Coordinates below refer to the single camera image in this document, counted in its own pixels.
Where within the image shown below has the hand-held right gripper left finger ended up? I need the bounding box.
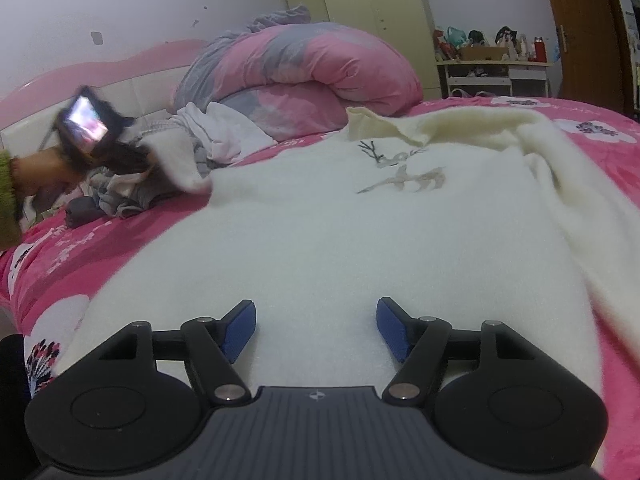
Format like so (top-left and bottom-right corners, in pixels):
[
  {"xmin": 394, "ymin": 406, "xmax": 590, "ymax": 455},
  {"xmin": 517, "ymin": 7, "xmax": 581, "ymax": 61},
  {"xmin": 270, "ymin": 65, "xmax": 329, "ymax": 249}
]
[{"xmin": 98, "ymin": 300, "xmax": 257, "ymax": 407}]

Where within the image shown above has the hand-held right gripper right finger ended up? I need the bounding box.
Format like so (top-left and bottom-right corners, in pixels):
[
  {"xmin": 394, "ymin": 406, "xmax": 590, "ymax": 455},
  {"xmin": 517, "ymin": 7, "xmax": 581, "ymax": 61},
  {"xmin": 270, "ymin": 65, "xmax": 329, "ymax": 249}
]
[{"xmin": 376, "ymin": 297, "xmax": 540, "ymax": 407}]

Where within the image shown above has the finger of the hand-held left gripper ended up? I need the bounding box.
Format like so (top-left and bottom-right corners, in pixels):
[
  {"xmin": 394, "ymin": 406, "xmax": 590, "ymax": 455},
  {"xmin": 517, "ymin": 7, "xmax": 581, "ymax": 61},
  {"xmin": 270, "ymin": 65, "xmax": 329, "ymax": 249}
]
[{"xmin": 92, "ymin": 142, "xmax": 152, "ymax": 175}]

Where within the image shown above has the white deer print sweater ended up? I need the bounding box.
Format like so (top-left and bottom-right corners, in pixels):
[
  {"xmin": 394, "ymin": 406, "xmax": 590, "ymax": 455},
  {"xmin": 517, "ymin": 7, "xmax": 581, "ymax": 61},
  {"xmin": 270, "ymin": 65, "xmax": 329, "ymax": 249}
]
[{"xmin": 55, "ymin": 106, "xmax": 640, "ymax": 466}]

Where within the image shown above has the grey clothes pile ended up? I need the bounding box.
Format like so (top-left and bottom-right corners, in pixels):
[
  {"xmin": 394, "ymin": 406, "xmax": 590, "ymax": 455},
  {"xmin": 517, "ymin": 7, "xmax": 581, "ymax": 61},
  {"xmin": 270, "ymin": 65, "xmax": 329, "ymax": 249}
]
[{"xmin": 82, "ymin": 115, "xmax": 211, "ymax": 218}]

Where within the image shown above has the person's left hand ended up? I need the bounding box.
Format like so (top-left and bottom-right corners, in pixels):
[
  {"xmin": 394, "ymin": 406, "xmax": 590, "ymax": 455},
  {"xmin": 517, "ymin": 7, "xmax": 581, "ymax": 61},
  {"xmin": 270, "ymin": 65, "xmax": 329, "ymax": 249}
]
[{"xmin": 19, "ymin": 147, "xmax": 86, "ymax": 211}]

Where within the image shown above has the pink white headboard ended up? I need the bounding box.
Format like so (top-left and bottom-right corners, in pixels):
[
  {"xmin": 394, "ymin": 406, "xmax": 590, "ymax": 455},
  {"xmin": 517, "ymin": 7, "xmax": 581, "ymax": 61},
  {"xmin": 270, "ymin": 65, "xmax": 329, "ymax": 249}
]
[{"xmin": 0, "ymin": 39, "xmax": 211, "ymax": 171}]

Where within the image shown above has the dark grey cloth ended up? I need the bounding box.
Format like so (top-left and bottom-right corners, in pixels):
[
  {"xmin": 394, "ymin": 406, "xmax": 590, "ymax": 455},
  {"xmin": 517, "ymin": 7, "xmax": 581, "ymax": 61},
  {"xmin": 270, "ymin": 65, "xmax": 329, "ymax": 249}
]
[{"xmin": 66, "ymin": 197, "xmax": 103, "ymax": 227}]

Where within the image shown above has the pink floral bed blanket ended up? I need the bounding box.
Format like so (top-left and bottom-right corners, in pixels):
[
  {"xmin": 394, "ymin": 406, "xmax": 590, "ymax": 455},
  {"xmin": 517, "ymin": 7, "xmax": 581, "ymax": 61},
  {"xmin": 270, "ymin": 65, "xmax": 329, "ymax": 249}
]
[{"xmin": 0, "ymin": 95, "xmax": 640, "ymax": 480}]

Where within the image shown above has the pink grey rolled quilt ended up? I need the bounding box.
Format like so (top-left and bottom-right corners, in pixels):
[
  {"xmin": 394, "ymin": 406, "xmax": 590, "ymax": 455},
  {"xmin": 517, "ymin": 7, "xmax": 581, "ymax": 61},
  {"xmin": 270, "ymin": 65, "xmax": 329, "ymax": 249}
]
[{"xmin": 170, "ymin": 5, "xmax": 425, "ymax": 143}]

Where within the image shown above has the pale yellow wardrobe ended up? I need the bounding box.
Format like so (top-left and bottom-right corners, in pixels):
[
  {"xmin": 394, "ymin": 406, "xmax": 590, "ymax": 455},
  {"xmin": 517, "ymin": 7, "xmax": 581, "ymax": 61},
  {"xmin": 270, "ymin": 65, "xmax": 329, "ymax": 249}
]
[{"xmin": 279, "ymin": 0, "xmax": 443, "ymax": 101}]

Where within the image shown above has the white shelf desk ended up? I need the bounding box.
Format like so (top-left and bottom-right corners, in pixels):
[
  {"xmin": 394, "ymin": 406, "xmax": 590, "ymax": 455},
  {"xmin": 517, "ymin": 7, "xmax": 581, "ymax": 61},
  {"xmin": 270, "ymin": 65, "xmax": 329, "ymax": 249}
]
[{"xmin": 436, "ymin": 60, "xmax": 556, "ymax": 98}]

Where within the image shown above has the cardboard box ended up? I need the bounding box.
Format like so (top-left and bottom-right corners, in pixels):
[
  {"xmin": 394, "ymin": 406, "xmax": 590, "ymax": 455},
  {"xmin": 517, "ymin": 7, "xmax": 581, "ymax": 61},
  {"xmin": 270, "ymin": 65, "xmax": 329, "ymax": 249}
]
[{"xmin": 460, "ymin": 46, "xmax": 511, "ymax": 62}]

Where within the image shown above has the wooden door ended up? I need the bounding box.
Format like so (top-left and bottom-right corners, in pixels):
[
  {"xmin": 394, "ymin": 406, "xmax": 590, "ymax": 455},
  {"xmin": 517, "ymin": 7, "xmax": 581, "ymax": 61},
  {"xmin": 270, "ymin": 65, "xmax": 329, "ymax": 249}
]
[{"xmin": 537, "ymin": 0, "xmax": 636, "ymax": 116}]

